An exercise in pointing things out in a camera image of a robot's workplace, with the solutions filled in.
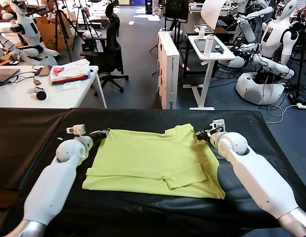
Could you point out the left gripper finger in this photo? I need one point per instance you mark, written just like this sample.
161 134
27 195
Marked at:
105 135
104 131

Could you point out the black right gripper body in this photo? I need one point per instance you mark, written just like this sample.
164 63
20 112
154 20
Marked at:
206 135

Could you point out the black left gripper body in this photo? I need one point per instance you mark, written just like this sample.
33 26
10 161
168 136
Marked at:
97 138

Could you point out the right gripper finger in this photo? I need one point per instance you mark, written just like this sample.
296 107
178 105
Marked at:
199 133
200 137

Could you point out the yellow-green printed t-shirt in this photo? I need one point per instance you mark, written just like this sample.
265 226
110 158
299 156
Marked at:
148 160

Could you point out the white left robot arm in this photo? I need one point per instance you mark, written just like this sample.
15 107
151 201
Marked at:
51 187

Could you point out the white humanoid robot raised arm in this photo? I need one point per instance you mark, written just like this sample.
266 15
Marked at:
248 31

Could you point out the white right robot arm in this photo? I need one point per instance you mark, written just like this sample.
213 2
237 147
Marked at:
261 182

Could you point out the stack of folded clothes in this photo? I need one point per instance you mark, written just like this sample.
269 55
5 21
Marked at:
69 72

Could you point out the white plastic packet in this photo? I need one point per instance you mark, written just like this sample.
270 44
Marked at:
72 86

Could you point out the large flat carton box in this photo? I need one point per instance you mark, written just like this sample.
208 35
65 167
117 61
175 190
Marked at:
172 80

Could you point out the black white VR controller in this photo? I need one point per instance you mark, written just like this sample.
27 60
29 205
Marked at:
40 95

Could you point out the black table cover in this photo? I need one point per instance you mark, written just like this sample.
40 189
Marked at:
143 214
19 143

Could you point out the small white standing desk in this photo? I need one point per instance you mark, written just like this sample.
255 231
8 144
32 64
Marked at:
225 57

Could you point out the black office chair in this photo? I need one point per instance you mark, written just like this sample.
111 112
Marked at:
114 48

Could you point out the brown notebook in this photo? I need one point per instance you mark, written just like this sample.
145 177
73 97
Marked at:
46 70

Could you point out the black tablet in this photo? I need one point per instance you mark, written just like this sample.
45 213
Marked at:
199 46

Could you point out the white insulated bottle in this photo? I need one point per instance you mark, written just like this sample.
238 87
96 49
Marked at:
209 46

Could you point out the large white desk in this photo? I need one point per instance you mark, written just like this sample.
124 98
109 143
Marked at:
14 98

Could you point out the white power strip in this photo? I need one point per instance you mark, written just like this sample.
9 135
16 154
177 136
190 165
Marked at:
304 106

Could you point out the brown wooden desk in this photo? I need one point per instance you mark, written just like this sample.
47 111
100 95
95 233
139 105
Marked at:
191 26

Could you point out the brown cardboard box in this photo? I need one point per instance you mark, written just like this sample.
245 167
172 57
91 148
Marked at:
48 36

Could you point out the grey laptop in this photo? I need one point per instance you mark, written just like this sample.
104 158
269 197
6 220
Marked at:
5 74

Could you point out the white humanoid robot right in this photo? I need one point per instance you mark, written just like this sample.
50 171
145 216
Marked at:
272 35

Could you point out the white humanoid robot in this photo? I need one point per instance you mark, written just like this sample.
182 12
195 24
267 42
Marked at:
272 35
27 31

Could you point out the white curved sheet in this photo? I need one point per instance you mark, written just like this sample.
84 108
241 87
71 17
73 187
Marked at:
213 14

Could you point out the black monitor on stand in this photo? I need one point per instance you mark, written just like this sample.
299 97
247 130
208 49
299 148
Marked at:
176 9

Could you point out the white humanoid robot left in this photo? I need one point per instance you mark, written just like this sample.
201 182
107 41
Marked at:
27 31

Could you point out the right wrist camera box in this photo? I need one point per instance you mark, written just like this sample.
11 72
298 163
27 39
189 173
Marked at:
218 123

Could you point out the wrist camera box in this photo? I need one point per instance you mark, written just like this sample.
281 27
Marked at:
77 129
218 123

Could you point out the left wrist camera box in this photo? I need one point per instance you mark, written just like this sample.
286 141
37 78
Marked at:
77 129

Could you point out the black camera tripod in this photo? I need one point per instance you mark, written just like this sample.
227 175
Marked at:
57 23
83 13

